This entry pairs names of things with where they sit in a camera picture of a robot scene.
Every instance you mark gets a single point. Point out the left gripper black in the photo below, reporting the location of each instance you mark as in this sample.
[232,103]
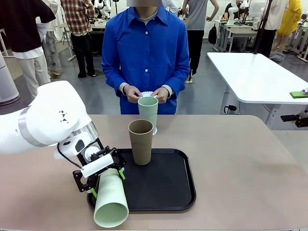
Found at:
[102,146]

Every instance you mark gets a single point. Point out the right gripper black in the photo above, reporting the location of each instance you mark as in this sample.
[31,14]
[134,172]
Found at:
[302,119]

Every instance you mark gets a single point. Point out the light green plastic cup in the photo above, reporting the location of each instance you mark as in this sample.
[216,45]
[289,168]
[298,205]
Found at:
[110,199]
[149,110]

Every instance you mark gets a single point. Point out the person's right forearm blue sleeve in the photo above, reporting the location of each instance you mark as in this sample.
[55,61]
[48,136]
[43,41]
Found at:
[115,87]

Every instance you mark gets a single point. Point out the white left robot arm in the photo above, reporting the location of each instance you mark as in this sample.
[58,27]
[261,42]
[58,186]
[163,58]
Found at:
[48,115]

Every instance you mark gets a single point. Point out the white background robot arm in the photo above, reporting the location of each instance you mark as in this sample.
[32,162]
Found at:
[232,12]

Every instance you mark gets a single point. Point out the person's left forearm blue sleeve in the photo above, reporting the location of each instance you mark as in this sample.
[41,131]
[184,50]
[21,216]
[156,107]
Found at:
[176,87]

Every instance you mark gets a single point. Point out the person's right hand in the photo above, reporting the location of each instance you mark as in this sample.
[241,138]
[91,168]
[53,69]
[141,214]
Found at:
[132,93]

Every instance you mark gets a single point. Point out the person's left hand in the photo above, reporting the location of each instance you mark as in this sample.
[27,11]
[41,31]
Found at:
[163,96]

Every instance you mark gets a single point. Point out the green flat pad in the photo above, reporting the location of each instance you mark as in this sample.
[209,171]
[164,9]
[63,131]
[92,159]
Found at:
[298,94]

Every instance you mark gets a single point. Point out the small grey object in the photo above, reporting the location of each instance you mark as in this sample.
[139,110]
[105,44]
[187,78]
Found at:
[304,91]

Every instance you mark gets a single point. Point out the brown plastic cup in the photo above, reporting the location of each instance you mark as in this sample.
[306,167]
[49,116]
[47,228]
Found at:
[141,149]

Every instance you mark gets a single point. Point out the black plastic tray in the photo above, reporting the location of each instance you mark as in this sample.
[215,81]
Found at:
[156,187]

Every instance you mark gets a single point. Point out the white rectangular table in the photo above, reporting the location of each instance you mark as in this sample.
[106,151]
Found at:
[252,72]

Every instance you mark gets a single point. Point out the grey crumpled cloth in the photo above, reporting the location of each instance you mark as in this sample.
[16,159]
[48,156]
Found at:
[276,57]

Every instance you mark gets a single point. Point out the black tripod stand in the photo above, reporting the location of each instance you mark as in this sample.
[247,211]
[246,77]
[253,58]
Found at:
[264,24]

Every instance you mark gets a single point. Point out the grey background table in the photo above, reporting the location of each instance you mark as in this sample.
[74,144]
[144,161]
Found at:
[240,32]

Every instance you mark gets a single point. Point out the person in yellow dress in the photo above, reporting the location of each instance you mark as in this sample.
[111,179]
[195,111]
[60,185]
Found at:
[291,19]

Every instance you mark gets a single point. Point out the person white shirt black trousers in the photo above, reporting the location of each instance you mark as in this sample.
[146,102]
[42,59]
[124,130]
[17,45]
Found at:
[276,16]

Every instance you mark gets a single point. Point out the black hanging bag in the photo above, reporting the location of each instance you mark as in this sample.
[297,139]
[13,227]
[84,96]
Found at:
[213,34]

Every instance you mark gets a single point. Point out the white cylindrical air purifier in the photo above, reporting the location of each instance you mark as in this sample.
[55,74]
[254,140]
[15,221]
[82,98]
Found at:
[7,84]

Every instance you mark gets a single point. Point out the person in blue shirt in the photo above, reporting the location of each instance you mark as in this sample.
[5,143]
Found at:
[144,48]

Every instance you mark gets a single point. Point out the person in grey patterned skirt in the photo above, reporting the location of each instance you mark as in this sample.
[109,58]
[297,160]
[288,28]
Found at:
[51,48]

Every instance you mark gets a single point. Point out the person in grey t-shirt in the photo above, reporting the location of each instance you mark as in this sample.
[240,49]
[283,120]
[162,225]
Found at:
[196,14]

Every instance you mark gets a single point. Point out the person in plaid shirt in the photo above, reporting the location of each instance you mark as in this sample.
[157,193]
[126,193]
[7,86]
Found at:
[77,14]

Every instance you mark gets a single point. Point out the white black background robot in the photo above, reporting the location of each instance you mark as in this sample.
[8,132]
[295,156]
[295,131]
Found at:
[102,7]

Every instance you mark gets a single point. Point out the person black top white trousers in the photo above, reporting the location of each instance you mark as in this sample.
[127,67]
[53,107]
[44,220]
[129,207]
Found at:
[21,24]

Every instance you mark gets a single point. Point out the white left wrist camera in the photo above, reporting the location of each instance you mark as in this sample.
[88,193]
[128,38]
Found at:
[96,167]

